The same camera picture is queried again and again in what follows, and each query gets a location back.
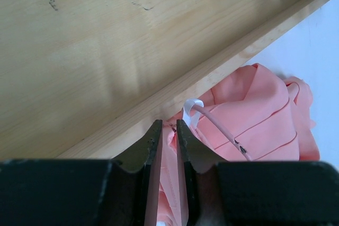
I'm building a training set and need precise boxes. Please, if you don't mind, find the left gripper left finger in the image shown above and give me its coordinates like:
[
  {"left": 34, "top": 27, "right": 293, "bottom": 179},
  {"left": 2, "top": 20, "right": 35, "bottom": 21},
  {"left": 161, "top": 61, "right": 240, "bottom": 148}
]
[{"left": 111, "top": 120, "right": 163, "bottom": 225}]

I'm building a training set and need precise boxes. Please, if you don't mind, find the wooden clothes rack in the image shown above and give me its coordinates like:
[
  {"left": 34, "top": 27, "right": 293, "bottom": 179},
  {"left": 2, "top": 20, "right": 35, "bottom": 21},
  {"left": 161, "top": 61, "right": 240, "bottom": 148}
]
[{"left": 1, "top": 0, "right": 329, "bottom": 160}]

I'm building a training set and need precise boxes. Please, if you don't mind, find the pink skirt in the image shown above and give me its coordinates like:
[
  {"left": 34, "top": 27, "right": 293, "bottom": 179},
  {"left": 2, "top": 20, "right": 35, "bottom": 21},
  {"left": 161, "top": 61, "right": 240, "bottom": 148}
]
[{"left": 157, "top": 64, "right": 320, "bottom": 225}]

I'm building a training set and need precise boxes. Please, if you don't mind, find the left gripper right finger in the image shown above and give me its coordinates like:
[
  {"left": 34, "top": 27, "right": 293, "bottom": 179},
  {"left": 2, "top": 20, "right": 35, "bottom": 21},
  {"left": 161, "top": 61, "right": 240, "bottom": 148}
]
[{"left": 176, "top": 120, "right": 225, "bottom": 225}]

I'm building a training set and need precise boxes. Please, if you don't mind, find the pink wire hanger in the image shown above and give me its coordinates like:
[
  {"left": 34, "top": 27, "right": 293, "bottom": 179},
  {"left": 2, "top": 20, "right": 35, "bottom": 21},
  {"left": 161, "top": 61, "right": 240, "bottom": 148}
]
[{"left": 193, "top": 105, "right": 252, "bottom": 161}]

